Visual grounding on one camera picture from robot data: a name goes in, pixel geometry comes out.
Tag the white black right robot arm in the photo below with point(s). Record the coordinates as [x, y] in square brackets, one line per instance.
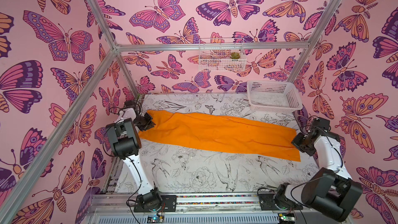
[331, 191]

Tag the aluminium cage frame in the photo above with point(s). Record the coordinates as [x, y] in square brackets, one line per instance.
[63, 52]

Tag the orange long pants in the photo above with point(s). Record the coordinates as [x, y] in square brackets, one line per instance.
[222, 134]

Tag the small green potted succulent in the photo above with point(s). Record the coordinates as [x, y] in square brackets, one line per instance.
[235, 55]

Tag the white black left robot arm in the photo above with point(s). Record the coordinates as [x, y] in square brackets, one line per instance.
[125, 144]

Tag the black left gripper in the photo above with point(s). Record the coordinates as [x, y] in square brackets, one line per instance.
[150, 123]

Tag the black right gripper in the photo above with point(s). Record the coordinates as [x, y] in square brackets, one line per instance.
[298, 141]

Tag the floral printed table mat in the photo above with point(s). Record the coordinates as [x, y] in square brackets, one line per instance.
[177, 169]

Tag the white plastic laundry basket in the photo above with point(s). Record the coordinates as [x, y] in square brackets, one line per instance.
[273, 97]

